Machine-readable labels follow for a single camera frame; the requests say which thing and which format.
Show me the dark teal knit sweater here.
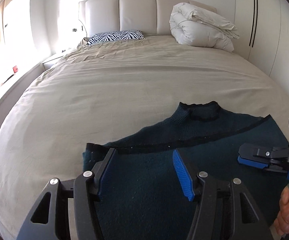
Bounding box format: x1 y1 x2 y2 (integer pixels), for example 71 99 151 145
83 101 289 239

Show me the person's right hand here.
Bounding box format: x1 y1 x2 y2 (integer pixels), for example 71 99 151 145
273 186 289 236

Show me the beige bed sheet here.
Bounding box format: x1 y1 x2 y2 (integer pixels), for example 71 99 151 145
0 36 289 239

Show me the white nightstand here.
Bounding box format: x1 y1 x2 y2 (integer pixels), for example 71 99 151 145
42 51 66 70

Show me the zebra print pillow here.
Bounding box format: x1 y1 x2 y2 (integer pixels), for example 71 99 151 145
86 30 144 46

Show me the red small object on sill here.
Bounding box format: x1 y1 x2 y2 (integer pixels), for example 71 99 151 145
13 66 18 73

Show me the rolled white duvet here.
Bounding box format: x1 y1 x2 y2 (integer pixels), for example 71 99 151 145
169 2 240 53

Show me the beige padded headboard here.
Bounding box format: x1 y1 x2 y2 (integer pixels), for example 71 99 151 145
79 0 217 37

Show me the white wardrobe with black handles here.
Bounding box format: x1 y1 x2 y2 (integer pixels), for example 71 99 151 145
234 0 289 106

